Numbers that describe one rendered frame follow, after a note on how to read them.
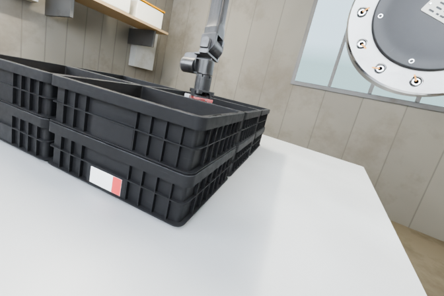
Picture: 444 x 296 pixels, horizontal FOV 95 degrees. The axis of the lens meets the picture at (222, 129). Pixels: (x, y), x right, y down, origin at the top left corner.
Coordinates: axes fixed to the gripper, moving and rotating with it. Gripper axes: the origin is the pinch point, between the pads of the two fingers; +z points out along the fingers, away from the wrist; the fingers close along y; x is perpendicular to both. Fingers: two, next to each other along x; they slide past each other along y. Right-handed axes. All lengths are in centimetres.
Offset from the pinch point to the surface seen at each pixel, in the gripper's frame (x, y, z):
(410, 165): 252, -30, 26
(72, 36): -92, -250, -38
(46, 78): -41.1, 11.5, -4.8
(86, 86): -31.9, 21.0, -5.4
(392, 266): 31, 55, 19
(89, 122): -30.9, 20.4, 2.3
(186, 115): -14.5, 38.1, -4.8
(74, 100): -34.2, 18.1, -1.7
